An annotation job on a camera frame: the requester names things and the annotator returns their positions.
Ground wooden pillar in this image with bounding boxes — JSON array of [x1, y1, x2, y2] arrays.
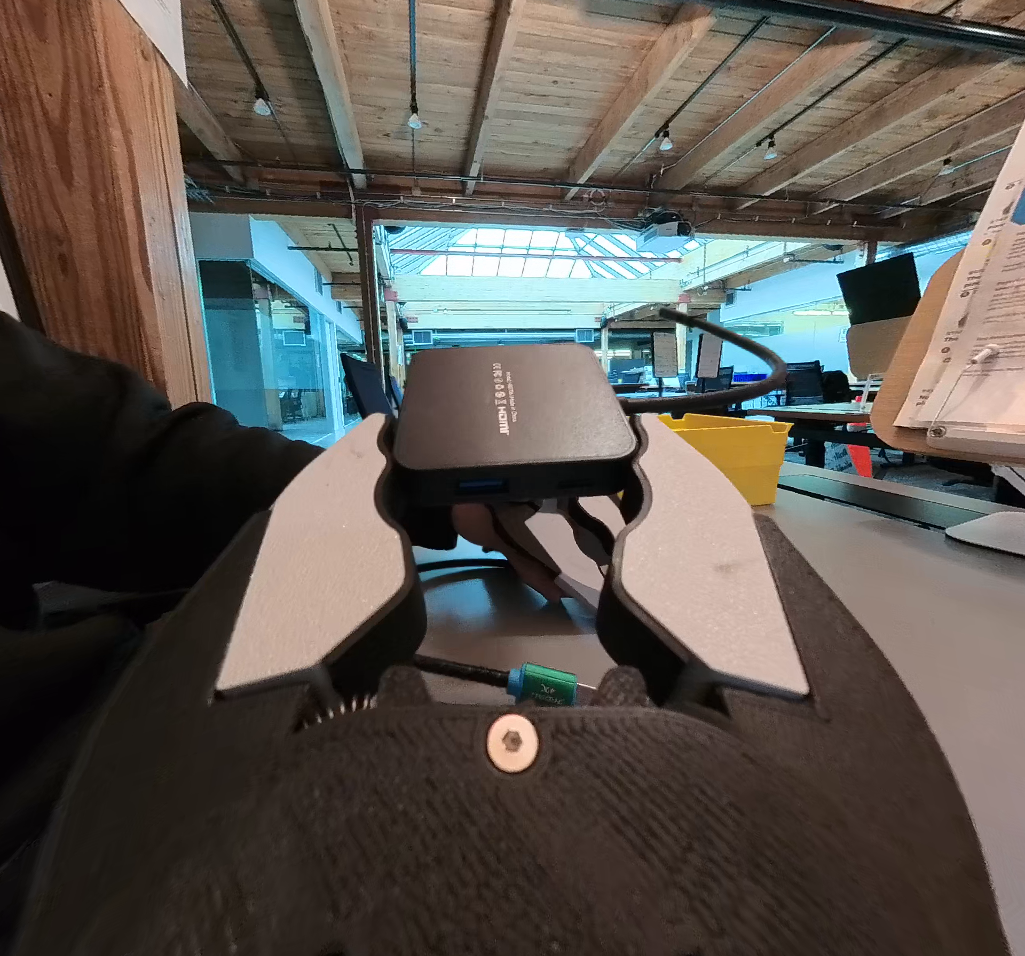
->
[[0, 0, 213, 406]]

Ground yellow plastic bin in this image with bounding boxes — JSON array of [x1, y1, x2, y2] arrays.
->
[[657, 412, 794, 507]]

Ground green-plug braided cable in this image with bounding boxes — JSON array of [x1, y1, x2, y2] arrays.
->
[[412, 558, 597, 709]]

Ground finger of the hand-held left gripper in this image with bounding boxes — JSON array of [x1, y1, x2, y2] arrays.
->
[[452, 501, 565, 606], [545, 495, 621, 573]]

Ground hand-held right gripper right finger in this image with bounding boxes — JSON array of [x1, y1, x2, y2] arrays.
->
[[595, 412, 811, 702]]

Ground wooden work table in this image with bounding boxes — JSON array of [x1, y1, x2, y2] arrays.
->
[[769, 404, 874, 464]]

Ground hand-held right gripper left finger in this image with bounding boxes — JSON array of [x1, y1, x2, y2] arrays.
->
[[213, 412, 428, 701]]

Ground black ceiling rail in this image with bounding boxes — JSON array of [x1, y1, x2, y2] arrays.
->
[[612, 0, 1025, 56]]

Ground person's left forearm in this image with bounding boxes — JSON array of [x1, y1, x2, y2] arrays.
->
[[0, 311, 331, 629]]

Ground dark hub cable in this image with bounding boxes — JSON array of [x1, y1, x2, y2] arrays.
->
[[620, 307, 790, 417]]

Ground black usb hub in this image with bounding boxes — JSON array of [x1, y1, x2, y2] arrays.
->
[[392, 343, 640, 509]]

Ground black computer monitor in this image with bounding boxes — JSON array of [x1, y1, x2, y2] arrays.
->
[[837, 251, 924, 326]]

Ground cardboard document stand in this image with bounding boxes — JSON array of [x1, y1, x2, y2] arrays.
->
[[871, 123, 1025, 558], [847, 318, 914, 381]]

